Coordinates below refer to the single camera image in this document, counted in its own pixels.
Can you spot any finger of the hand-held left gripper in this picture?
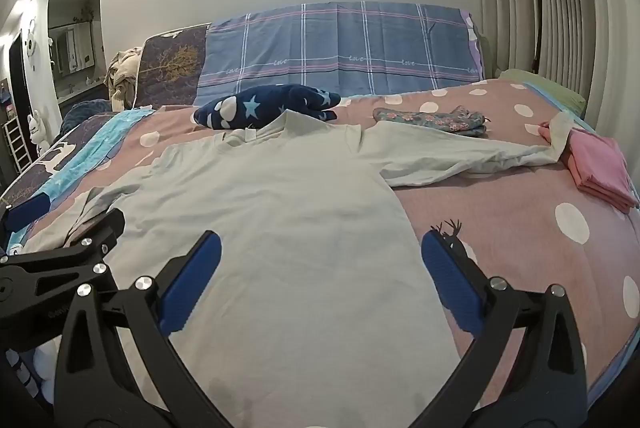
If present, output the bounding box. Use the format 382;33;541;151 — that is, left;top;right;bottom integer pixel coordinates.
0;197;52;239
0;208;126;305

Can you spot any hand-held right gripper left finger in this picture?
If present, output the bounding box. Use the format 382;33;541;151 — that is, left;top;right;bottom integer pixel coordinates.
52;230;236;428

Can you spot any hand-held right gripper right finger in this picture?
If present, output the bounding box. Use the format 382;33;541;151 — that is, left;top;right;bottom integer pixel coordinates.
410;229;588;428

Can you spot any beige t-shirt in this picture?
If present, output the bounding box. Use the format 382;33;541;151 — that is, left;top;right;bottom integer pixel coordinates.
25;109;576;428

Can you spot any beige clothes pile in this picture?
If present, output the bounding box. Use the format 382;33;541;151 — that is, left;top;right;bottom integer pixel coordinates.
103;48;146;113

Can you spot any pink polka-dot bed sheet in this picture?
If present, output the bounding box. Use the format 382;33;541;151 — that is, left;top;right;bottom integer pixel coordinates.
0;78;640;414

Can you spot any white cat figurine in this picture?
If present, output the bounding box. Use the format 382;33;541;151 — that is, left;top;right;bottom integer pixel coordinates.
27;110;51;146

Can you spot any light blue printed blanket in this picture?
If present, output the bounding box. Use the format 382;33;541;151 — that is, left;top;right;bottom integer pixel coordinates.
0;106;153;253

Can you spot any dark teal blanket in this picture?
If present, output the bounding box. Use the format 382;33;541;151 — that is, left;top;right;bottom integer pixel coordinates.
59;100;112;139

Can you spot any folded floral cloth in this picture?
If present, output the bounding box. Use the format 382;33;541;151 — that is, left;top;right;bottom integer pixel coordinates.
372;106;488;139

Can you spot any navy star-print fleece garment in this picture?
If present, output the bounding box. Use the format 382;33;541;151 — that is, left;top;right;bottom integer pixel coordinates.
193;84;342;130

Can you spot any folded pink cloth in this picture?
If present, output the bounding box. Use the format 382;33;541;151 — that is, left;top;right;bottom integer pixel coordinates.
539;120;640;215

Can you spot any purple tree-print pillow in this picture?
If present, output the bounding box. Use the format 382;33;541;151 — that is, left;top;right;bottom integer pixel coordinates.
134;24;211;111

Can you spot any green pillow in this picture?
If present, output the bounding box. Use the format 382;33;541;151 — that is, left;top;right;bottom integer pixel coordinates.
492;68;587;116

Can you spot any blue plaid pillow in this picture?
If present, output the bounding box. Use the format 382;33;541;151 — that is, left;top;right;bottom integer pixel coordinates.
197;1;485;107

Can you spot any white pleated curtain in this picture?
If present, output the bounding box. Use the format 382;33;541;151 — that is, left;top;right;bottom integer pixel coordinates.
467;0;640;133

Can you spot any white wire rack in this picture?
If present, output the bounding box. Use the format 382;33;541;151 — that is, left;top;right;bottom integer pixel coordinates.
2;114;32;173

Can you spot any white wall ornament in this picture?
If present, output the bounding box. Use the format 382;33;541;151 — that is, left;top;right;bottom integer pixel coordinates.
22;18;38;63

